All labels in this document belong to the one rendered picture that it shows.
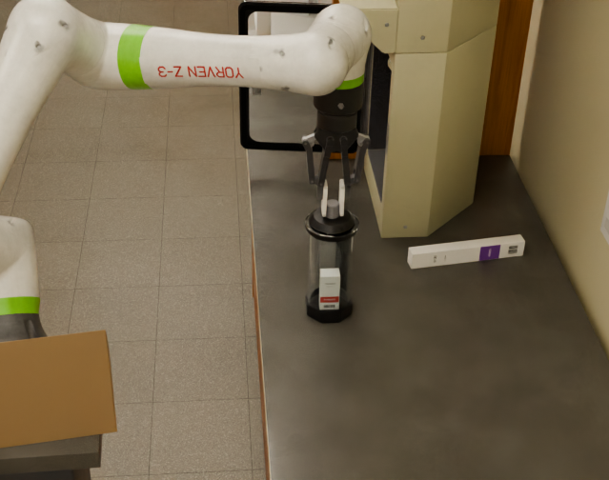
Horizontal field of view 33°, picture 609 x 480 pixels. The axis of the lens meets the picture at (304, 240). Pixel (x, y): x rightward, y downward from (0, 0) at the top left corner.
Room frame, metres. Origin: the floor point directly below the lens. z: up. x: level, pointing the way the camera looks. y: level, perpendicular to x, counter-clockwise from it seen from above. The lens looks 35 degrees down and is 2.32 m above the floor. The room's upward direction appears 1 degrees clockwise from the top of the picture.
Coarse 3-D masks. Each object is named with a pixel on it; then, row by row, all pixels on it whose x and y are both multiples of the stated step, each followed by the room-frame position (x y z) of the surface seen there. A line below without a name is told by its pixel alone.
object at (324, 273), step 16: (320, 240) 1.69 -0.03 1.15; (352, 240) 1.71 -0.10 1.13; (320, 256) 1.69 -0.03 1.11; (336, 256) 1.68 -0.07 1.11; (352, 256) 1.71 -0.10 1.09; (320, 272) 1.68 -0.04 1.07; (336, 272) 1.68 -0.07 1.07; (320, 288) 1.68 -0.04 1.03; (336, 288) 1.68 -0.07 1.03; (320, 304) 1.68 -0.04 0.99; (336, 304) 1.68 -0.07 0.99
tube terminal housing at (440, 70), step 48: (432, 0) 2.00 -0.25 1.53; (480, 0) 2.09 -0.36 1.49; (432, 48) 2.00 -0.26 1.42; (480, 48) 2.11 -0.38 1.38; (432, 96) 2.01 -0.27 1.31; (480, 96) 2.14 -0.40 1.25; (432, 144) 2.01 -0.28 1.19; (480, 144) 2.16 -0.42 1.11; (384, 192) 2.00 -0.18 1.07; (432, 192) 2.01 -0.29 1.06
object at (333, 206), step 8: (328, 200) 1.73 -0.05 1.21; (336, 200) 1.73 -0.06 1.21; (320, 208) 1.75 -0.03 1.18; (328, 208) 1.72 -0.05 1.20; (336, 208) 1.71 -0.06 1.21; (312, 216) 1.73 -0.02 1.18; (320, 216) 1.72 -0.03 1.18; (328, 216) 1.71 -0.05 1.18; (336, 216) 1.72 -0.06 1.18; (344, 216) 1.72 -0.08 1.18; (352, 216) 1.73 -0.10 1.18; (312, 224) 1.71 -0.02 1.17; (320, 224) 1.70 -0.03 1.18; (328, 224) 1.69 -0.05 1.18; (336, 224) 1.69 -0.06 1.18; (344, 224) 1.70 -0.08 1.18; (352, 224) 1.71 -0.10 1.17; (328, 232) 1.68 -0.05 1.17; (336, 232) 1.68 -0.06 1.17
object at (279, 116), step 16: (256, 16) 2.31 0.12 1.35; (272, 16) 2.31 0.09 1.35; (288, 16) 2.31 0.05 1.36; (304, 16) 2.31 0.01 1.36; (256, 32) 2.31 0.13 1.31; (272, 32) 2.31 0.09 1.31; (288, 32) 2.31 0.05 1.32; (256, 96) 2.31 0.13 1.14; (272, 96) 2.31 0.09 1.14; (288, 96) 2.31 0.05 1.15; (304, 96) 2.31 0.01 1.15; (256, 112) 2.31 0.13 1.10; (272, 112) 2.31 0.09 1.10; (288, 112) 2.31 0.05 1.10; (304, 112) 2.31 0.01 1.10; (256, 128) 2.31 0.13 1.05; (272, 128) 2.31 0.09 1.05; (288, 128) 2.31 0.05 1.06; (304, 128) 2.31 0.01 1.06
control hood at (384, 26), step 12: (348, 0) 2.03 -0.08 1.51; (360, 0) 2.04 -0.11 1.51; (372, 0) 2.04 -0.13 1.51; (384, 0) 2.04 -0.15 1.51; (372, 12) 1.99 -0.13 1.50; (384, 12) 1.99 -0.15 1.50; (396, 12) 2.00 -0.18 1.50; (372, 24) 1.99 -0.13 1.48; (384, 24) 1.99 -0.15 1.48; (396, 24) 2.00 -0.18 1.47; (372, 36) 1.99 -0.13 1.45; (384, 36) 1.99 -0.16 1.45; (384, 48) 1.99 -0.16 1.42
